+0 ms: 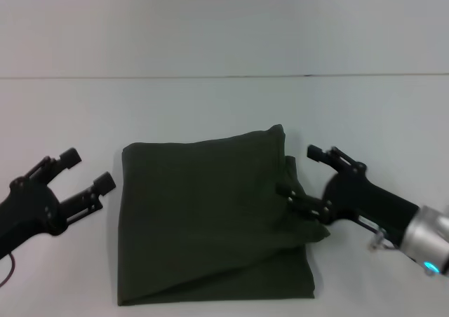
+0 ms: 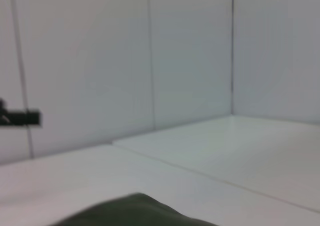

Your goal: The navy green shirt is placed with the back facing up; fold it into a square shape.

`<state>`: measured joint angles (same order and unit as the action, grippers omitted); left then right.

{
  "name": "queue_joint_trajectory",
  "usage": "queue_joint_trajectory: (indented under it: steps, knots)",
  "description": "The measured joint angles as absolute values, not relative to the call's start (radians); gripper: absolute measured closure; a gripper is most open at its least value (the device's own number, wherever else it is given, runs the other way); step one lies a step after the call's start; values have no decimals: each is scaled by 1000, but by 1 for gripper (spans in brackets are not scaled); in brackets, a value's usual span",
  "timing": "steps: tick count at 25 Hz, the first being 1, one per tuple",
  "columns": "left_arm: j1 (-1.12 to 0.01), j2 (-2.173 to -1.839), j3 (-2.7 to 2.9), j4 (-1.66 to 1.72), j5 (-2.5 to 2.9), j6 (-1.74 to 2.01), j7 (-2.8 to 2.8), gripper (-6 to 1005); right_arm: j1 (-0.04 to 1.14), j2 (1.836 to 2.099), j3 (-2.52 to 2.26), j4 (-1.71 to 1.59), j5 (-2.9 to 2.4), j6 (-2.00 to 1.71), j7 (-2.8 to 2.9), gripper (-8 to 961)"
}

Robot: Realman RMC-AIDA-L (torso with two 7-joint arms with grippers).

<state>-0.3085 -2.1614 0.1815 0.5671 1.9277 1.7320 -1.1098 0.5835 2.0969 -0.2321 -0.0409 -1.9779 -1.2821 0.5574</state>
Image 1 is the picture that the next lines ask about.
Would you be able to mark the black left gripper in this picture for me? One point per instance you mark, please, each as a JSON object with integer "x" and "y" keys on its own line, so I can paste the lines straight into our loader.
{"x": 28, "y": 212}

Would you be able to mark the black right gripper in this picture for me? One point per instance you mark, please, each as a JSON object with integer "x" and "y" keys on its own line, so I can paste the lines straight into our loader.
{"x": 368, "y": 201}

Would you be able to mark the dark green t-shirt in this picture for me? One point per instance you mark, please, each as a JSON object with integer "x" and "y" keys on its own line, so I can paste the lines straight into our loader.
{"x": 210, "y": 208}

